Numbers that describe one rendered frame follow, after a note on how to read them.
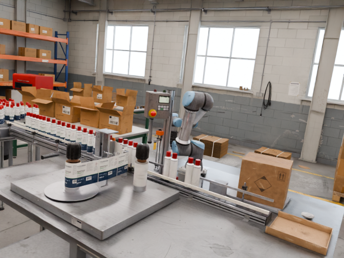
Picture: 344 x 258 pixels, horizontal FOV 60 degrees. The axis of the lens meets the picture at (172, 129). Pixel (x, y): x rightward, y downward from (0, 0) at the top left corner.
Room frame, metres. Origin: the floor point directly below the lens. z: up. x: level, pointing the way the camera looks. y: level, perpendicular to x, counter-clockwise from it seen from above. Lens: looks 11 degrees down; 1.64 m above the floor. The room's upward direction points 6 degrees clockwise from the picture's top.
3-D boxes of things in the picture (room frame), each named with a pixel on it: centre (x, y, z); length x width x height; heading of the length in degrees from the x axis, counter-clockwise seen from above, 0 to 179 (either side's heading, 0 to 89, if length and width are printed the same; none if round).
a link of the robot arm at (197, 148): (2.36, -0.21, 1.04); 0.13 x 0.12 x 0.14; 108
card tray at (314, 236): (1.52, -0.76, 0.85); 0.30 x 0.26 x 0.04; 57
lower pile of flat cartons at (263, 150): (6.04, -2.14, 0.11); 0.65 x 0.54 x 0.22; 57
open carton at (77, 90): (7.01, 2.18, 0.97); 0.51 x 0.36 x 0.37; 153
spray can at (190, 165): (1.92, -0.15, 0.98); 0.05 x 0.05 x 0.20
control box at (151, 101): (2.20, 0.12, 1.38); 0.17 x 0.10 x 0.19; 112
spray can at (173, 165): (1.99, -0.04, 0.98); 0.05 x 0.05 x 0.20
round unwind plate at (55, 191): (1.66, 0.55, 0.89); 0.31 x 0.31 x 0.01
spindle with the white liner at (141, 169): (1.79, 0.17, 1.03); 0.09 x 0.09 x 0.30
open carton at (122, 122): (3.89, 0.74, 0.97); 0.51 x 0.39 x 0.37; 155
